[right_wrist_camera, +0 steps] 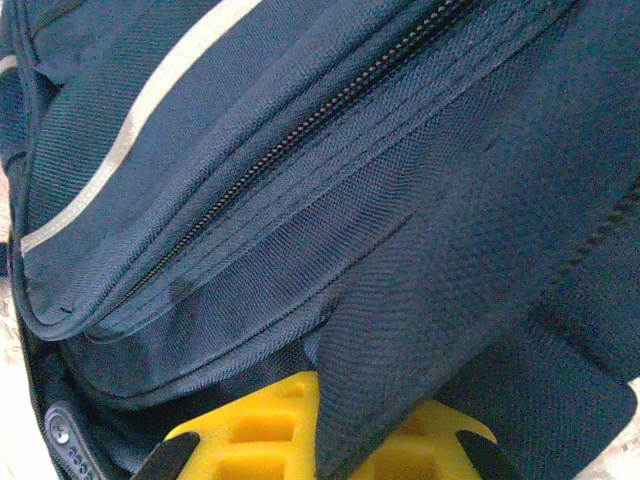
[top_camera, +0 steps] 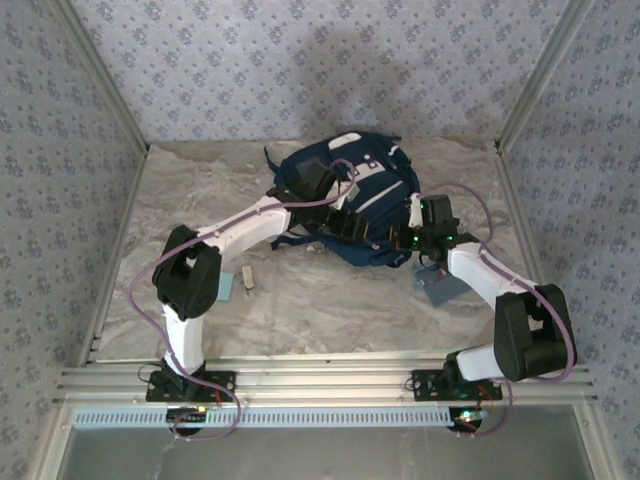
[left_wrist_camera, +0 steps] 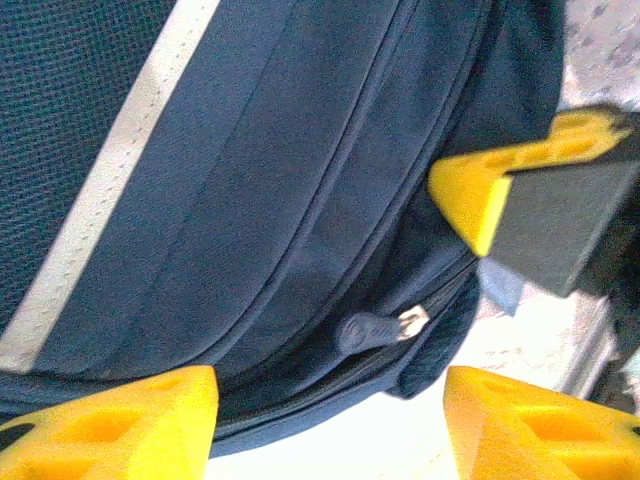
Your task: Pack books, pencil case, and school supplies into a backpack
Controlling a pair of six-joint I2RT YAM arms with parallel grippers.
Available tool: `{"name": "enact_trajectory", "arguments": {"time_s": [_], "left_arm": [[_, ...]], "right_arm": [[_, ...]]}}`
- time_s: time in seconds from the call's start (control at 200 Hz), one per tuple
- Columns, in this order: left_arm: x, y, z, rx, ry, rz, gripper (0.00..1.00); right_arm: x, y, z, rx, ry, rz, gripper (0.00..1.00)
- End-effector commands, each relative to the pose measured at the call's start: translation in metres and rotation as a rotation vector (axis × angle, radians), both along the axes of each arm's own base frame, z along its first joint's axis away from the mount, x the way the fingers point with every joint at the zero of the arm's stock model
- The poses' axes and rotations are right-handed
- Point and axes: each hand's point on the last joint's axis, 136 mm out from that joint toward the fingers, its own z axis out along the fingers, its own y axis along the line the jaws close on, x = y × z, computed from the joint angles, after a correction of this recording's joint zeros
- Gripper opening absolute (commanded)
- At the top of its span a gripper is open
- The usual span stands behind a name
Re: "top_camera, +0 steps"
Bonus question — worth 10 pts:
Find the black controller board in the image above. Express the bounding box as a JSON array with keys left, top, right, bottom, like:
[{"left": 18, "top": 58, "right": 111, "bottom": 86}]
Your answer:
[
  {"left": 166, "top": 405, "right": 210, "bottom": 436},
  {"left": 448, "top": 405, "right": 490, "bottom": 435}
]

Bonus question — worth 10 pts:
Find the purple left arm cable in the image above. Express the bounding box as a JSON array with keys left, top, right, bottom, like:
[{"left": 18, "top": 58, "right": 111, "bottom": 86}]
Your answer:
[{"left": 128, "top": 158, "right": 358, "bottom": 444}]

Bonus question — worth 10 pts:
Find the blue translucent pouch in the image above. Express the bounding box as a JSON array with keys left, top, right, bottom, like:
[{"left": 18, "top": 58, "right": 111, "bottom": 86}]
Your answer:
[{"left": 412, "top": 262, "right": 469, "bottom": 310}]

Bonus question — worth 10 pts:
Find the aluminium front rail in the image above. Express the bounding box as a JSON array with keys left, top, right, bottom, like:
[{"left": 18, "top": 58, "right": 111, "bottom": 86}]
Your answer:
[{"left": 53, "top": 355, "right": 600, "bottom": 407}]

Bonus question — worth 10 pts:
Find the aluminium corner post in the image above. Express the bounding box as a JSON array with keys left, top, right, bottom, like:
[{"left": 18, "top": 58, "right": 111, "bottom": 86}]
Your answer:
[
  {"left": 494, "top": 0, "right": 596, "bottom": 154},
  {"left": 47, "top": 0, "right": 151, "bottom": 154}
]

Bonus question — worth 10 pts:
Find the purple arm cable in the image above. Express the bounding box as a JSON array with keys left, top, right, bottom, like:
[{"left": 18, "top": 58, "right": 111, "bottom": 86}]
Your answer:
[
  {"left": 128, "top": 158, "right": 358, "bottom": 444},
  {"left": 419, "top": 182, "right": 580, "bottom": 440}
]

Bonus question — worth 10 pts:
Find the aluminium side rail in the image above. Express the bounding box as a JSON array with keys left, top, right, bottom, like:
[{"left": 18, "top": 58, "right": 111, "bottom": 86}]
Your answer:
[
  {"left": 78, "top": 144, "right": 151, "bottom": 369},
  {"left": 494, "top": 142, "right": 571, "bottom": 364}
]

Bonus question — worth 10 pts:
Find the grey slotted cable duct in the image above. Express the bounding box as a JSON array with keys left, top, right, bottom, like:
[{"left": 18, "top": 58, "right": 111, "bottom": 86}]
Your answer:
[{"left": 71, "top": 405, "right": 454, "bottom": 430}]

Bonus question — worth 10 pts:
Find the navy blue backpack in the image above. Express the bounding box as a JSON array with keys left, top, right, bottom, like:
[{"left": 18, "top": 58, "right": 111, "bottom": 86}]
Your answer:
[{"left": 263, "top": 130, "right": 425, "bottom": 269}]

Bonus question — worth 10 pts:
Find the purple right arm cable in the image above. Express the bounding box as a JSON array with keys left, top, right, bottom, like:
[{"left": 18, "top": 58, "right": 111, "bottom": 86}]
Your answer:
[{"left": 419, "top": 182, "right": 580, "bottom": 440}]

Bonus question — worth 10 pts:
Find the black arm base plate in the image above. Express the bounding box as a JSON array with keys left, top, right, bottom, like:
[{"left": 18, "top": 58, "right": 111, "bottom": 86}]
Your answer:
[
  {"left": 410, "top": 369, "right": 503, "bottom": 403},
  {"left": 145, "top": 370, "right": 237, "bottom": 404}
]

